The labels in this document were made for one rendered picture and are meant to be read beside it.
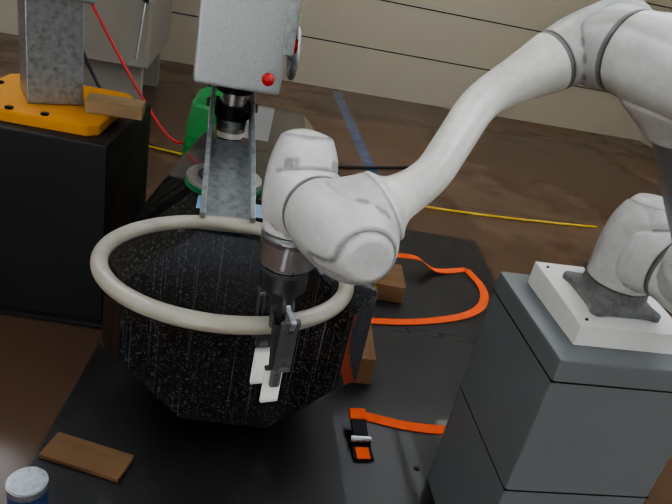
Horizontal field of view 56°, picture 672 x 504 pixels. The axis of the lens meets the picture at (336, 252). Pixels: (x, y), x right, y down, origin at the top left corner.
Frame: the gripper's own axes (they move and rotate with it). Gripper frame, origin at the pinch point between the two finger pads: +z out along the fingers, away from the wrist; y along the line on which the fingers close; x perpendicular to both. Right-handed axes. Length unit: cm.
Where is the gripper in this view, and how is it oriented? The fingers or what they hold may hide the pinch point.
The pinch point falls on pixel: (265, 375)
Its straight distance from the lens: 107.8
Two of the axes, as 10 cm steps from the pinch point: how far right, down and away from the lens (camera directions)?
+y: -4.2, -4.1, 8.1
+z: -1.9, 9.1, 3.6
